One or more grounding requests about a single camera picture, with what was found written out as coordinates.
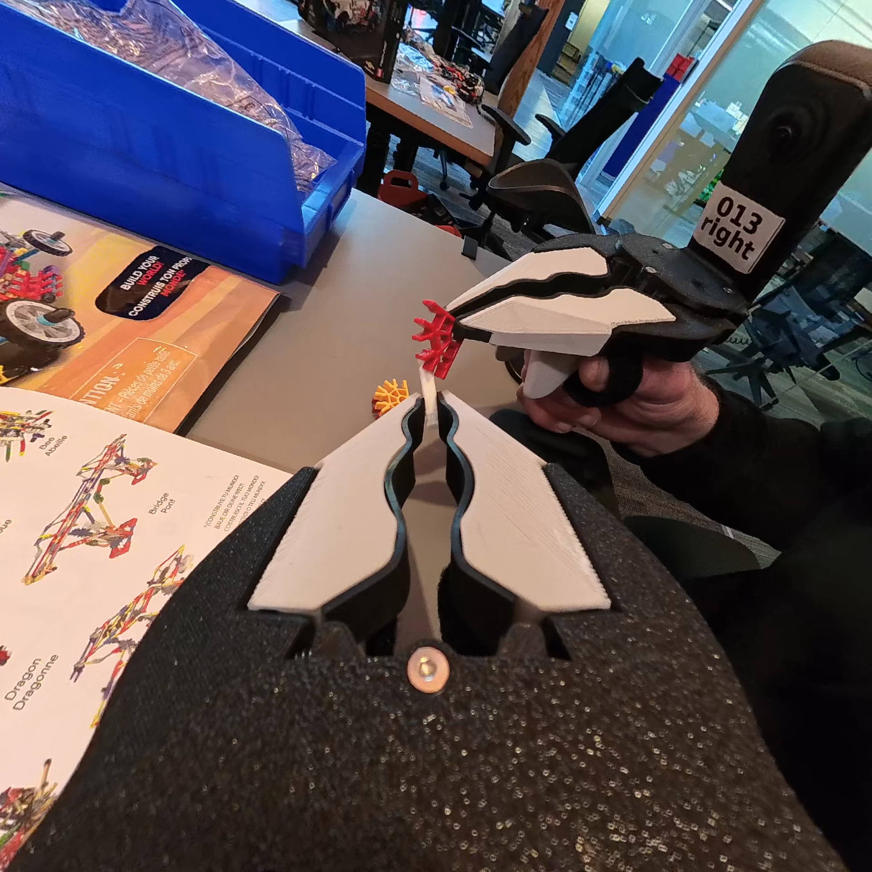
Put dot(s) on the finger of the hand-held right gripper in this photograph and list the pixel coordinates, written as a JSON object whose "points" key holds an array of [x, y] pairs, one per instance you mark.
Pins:
{"points": [[545, 269], [558, 320]]}

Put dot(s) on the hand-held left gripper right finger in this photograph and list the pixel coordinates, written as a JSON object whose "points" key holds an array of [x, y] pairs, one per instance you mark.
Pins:
{"points": [[524, 531]]}

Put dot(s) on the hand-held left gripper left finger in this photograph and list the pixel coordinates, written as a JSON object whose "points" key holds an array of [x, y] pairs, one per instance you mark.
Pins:
{"points": [[334, 531]]}

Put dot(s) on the red toy connector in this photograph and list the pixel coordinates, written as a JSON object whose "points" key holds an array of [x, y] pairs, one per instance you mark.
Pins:
{"points": [[439, 334]]}

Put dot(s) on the yellow toy connector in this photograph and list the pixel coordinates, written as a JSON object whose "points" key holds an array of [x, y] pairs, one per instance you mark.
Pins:
{"points": [[389, 398]]}

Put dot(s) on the white toy rod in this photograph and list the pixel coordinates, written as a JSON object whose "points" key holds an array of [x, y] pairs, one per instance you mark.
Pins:
{"points": [[428, 395]]}

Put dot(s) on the person's right forearm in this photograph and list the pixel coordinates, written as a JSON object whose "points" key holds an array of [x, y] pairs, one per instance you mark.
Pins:
{"points": [[770, 477]]}

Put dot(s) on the person's right hand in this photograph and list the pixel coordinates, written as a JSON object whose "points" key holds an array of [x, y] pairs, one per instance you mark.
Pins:
{"points": [[667, 409]]}

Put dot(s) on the black curved back office chair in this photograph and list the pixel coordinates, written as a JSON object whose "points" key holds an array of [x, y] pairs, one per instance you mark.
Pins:
{"points": [[538, 197]]}

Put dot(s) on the dark blue office chair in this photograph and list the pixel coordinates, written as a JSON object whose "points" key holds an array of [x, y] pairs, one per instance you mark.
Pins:
{"points": [[804, 320]]}

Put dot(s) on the black tall back office chair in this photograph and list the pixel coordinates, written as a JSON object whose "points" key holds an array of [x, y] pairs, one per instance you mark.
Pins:
{"points": [[613, 109]]}

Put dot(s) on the background wooden desk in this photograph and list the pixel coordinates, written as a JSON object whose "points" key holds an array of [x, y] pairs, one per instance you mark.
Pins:
{"points": [[436, 119]]}

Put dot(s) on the glass door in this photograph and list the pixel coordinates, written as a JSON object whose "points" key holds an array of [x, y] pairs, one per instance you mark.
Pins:
{"points": [[708, 82]]}

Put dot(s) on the clear bags of toy parts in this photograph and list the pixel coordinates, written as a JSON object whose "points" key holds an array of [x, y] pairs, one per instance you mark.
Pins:
{"points": [[443, 82]]}

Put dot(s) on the wooden pillar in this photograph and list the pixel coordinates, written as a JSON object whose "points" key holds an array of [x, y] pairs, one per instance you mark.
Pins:
{"points": [[538, 41]]}

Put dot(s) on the orange printed toy packaging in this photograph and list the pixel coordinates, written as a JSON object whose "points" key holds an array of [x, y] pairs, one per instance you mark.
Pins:
{"points": [[170, 354]]}

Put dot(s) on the white printed instruction leaflet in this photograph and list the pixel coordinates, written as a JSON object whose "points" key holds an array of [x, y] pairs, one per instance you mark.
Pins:
{"points": [[82, 545]]}

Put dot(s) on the black printed box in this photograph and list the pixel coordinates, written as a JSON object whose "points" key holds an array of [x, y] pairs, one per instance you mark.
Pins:
{"points": [[354, 34]]}

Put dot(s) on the person's black clothed torso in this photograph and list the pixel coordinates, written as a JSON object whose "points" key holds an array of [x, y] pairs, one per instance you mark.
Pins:
{"points": [[804, 681]]}

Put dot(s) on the clear plastic bag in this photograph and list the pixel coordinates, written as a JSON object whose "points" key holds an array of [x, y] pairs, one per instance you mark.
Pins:
{"points": [[204, 61]]}

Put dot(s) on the blue plastic storage bin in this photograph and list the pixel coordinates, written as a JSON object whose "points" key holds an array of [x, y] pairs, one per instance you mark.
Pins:
{"points": [[136, 170]]}

